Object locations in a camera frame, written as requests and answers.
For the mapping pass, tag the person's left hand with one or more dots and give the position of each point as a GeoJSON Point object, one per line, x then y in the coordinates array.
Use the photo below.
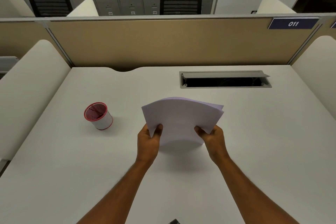
{"type": "Point", "coordinates": [147, 147]}

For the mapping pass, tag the person's right hand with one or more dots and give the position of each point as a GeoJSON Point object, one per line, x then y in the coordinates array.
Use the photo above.
{"type": "Point", "coordinates": [215, 145]}

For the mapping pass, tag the white paper sheets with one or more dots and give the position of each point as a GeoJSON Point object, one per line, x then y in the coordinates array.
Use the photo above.
{"type": "Point", "coordinates": [181, 118]}

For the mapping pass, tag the person's left forearm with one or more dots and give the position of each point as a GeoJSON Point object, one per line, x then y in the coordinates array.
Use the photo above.
{"type": "Point", "coordinates": [118, 195]}

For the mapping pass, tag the person's right forearm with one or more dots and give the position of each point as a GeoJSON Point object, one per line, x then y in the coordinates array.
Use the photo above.
{"type": "Point", "coordinates": [252, 195]}

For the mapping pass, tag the white desk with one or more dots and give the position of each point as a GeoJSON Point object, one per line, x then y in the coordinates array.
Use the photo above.
{"type": "Point", "coordinates": [275, 147]}

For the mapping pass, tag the white pen cup red rim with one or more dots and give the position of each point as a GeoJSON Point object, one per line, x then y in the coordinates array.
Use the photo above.
{"type": "Point", "coordinates": [103, 122]}

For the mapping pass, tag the black white plaid shirt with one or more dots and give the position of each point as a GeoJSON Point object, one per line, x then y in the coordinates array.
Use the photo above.
{"type": "Point", "coordinates": [173, 221]}

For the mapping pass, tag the beige partition panel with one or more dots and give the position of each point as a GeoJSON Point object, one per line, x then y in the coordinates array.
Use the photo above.
{"type": "Point", "coordinates": [170, 42]}

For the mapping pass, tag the white side divider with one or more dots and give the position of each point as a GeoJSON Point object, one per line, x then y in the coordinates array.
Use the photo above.
{"type": "Point", "coordinates": [29, 95]}
{"type": "Point", "coordinates": [317, 74]}

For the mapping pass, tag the blue number sign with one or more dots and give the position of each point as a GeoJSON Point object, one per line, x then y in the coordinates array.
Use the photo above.
{"type": "Point", "coordinates": [334, 24]}
{"type": "Point", "coordinates": [293, 23]}

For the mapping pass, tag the white background divider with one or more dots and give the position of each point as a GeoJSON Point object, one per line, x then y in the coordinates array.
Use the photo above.
{"type": "Point", "coordinates": [84, 8]}
{"type": "Point", "coordinates": [274, 6]}

